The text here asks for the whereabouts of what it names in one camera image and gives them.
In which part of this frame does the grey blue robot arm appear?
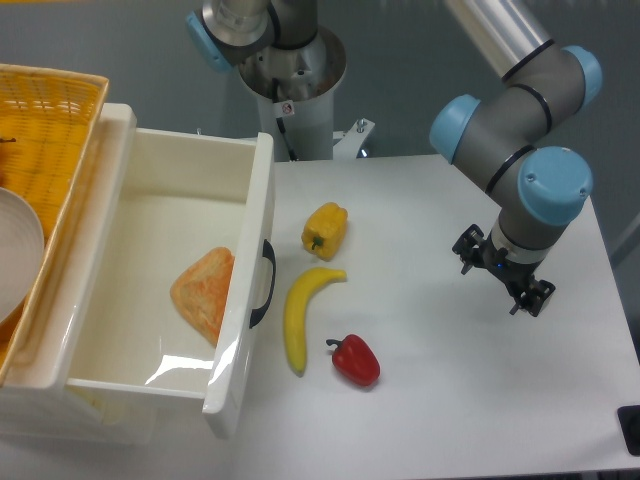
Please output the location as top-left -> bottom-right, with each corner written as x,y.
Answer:
186,1 -> 602,315

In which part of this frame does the red bell pepper toy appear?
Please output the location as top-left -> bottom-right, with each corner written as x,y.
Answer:
325,334 -> 381,387

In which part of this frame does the white drawer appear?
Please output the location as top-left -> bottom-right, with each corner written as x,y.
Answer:
65,127 -> 276,440

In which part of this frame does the white plate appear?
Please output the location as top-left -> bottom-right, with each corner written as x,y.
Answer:
0,188 -> 44,323

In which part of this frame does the yellow bell pepper toy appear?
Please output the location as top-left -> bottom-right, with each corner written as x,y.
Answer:
301,202 -> 348,261

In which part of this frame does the yellow banana toy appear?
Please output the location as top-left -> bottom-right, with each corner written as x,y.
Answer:
283,267 -> 347,376

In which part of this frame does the black top drawer handle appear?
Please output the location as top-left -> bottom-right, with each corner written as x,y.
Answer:
249,239 -> 277,329

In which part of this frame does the yellow woven basket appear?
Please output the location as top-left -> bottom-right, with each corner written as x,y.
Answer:
1,64 -> 109,379

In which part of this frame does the orange bread toy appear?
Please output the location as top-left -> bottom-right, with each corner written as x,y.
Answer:
170,247 -> 235,347

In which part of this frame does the white drawer cabinet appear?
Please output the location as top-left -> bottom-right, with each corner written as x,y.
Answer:
1,103 -> 156,444

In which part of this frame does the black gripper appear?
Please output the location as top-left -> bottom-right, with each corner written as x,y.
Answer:
452,224 -> 556,317

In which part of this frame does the black corner device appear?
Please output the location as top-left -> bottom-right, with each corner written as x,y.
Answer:
617,405 -> 640,457

